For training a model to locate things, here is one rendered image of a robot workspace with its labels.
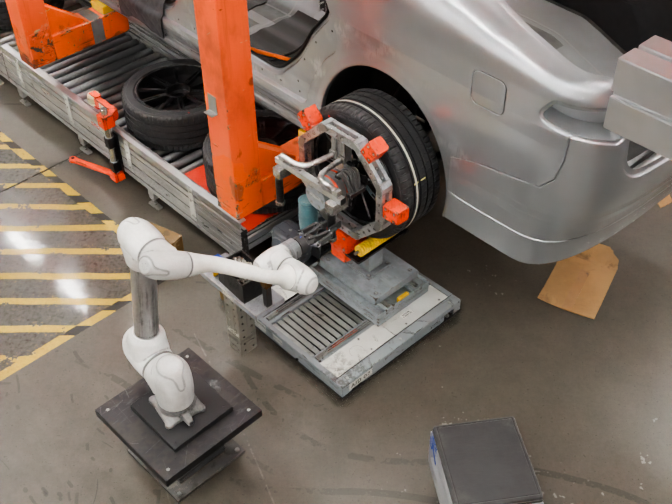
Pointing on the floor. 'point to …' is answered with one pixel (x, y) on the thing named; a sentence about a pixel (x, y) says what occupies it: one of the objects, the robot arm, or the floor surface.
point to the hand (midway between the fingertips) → (331, 224)
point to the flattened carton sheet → (581, 281)
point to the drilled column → (240, 328)
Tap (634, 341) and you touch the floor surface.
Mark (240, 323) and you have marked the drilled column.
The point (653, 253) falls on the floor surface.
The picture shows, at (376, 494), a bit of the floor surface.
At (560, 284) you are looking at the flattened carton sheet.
